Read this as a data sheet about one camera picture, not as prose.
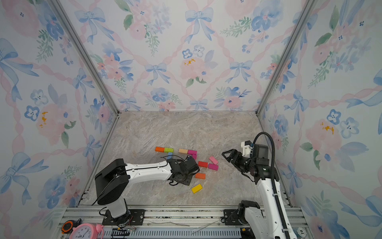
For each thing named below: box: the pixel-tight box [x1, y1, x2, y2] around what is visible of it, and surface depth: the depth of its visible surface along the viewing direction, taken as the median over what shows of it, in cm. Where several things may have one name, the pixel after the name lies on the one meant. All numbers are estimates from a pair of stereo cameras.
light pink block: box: [208, 155, 219, 165], surface depth 96 cm
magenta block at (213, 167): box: [207, 163, 219, 171], surface depth 94 cm
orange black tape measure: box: [61, 218, 83, 235], surface depth 71 cm
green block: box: [164, 147, 174, 153], surface depth 100 cm
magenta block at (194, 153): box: [187, 149, 198, 157], surface depth 100 cm
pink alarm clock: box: [69, 223, 104, 239], surface depth 70 cm
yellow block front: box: [191, 183, 203, 194], surface depth 85 cm
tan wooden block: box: [178, 148, 189, 154], surface depth 100 cm
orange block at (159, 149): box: [154, 146, 165, 153], surface depth 100 cm
